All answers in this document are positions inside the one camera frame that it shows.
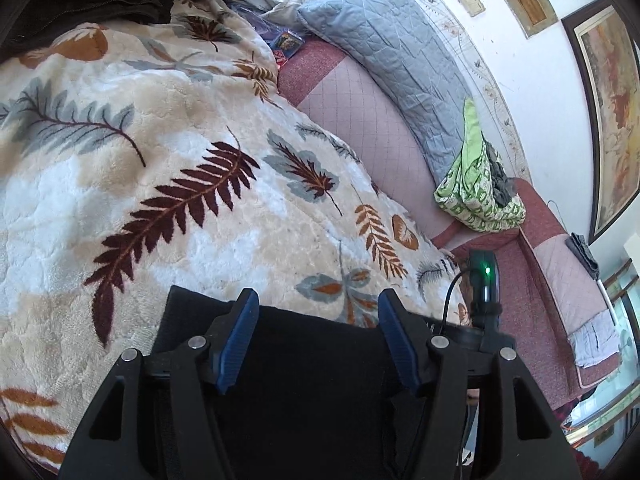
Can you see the leaf pattern fleece blanket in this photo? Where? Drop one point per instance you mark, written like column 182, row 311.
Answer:
column 139, row 157

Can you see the grey folded cloth on sofa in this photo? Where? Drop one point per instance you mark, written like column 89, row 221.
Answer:
column 577, row 244

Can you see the framed wall painting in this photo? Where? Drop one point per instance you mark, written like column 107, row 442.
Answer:
column 608, row 62

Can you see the green patterned folded blanket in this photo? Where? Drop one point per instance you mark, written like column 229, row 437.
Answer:
column 466, row 192

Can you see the dark grey cloth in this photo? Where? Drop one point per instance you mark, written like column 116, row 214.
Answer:
column 503, row 187

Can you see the colourful small box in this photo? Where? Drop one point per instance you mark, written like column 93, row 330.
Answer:
column 287, row 44

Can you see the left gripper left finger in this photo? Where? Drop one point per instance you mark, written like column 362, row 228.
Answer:
column 155, row 414

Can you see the grey quilted pillow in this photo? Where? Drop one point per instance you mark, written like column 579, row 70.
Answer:
column 396, row 44

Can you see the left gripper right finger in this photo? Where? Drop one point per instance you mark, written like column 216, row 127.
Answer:
column 517, row 435

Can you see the black pants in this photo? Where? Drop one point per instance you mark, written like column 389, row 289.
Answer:
column 316, row 399

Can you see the black tracker with green light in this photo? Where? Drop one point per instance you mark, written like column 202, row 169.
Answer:
column 484, row 279

